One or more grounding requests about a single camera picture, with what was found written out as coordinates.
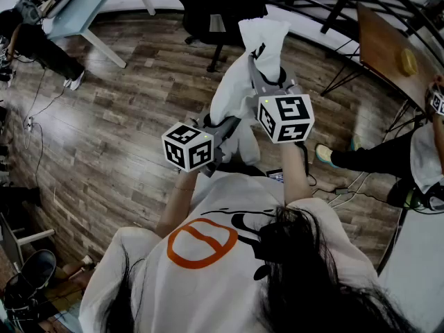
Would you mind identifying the black metal railing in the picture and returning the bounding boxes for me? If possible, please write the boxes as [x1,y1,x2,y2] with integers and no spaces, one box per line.
[117,0,444,69]

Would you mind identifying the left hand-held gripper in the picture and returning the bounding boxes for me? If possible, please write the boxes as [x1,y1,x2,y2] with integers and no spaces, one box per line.
[161,116,242,178]

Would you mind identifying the white clothes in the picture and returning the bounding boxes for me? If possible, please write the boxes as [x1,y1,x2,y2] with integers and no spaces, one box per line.
[210,18,292,166]

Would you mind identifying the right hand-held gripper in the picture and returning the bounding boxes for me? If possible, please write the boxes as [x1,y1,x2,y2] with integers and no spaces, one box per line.
[247,54,316,145]

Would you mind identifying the person's black trousers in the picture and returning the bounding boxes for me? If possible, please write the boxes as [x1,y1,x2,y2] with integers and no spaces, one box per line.
[216,161,266,177]

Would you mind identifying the yellow sponge block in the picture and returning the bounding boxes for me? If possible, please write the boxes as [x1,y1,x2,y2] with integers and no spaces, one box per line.
[400,48,419,76]

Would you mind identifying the person's right forearm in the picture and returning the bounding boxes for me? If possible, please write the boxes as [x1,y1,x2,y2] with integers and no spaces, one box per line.
[279,140,313,207]

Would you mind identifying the wooden table with hairpin legs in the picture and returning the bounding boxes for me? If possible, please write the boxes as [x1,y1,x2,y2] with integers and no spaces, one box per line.
[321,1,444,114]

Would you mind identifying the person's white printed t-shirt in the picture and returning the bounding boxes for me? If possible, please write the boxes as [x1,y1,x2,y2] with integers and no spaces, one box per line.
[78,171,382,333]

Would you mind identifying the light blue table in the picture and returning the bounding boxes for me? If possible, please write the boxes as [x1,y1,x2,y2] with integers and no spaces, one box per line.
[41,0,157,69]

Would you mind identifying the person's left forearm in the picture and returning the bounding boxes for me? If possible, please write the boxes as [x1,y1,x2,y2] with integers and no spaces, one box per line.
[155,166,202,237]

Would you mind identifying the white metal frame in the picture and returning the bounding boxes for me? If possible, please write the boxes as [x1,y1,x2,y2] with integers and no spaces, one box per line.
[0,213,56,273]

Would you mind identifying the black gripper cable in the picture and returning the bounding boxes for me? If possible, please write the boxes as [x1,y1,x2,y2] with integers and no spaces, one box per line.
[296,142,318,187]

